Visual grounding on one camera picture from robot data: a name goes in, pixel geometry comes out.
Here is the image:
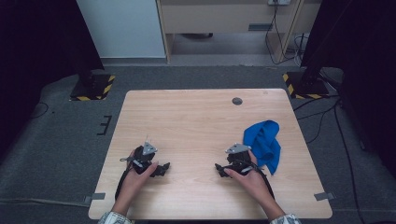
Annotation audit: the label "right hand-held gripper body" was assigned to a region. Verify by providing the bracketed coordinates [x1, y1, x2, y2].
[224, 142, 261, 175]

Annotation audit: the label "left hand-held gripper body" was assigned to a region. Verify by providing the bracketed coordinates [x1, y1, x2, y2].
[120, 141, 159, 175]

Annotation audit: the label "blue cloth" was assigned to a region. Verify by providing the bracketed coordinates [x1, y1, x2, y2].
[243, 119, 282, 175]

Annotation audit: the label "person's left hand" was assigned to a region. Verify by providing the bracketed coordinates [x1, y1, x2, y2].
[120, 150, 160, 200]

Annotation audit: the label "person's right hand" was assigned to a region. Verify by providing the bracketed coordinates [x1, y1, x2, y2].
[223, 150, 274, 203]

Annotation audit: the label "grey tape strip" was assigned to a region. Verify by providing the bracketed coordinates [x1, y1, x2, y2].
[313, 191, 336, 202]
[83, 192, 106, 204]

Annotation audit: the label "black stand base hazard stripes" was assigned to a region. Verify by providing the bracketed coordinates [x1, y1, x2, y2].
[282, 70, 331, 100]
[69, 69, 116, 102]

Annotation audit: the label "white panel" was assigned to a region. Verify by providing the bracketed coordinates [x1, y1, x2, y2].
[76, 0, 166, 59]

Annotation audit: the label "light wooden cabinet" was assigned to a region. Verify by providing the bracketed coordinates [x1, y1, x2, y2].
[155, 0, 321, 63]

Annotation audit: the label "black curtain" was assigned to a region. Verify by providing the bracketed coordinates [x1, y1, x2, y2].
[300, 0, 396, 178]
[0, 0, 106, 157]

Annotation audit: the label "left hand-held gripper black cable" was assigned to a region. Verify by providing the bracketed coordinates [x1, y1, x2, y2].
[114, 161, 134, 202]

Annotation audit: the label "hand-held gripper black cable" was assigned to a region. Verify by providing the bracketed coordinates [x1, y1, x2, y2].
[255, 166, 276, 200]
[114, 161, 134, 202]

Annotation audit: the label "right hand-held gripper black cable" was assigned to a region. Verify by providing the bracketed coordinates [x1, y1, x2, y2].
[255, 166, 276, 200]

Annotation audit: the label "thin black floor cable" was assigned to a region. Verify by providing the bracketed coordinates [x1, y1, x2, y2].
[31, 102, 50, 119]

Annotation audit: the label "long black floor cable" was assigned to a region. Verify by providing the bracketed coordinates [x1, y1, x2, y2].
[333, 102, 360, 224]

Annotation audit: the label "pale floor cable strip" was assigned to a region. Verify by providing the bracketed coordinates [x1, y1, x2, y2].
[0, 197, 92, 209]

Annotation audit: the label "dark grey cabinet handle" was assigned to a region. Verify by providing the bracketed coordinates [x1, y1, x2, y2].
[247, 22, 274, 32]

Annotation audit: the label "black hanging cable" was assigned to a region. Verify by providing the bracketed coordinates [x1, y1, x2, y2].
[264, 3, 303, 65]

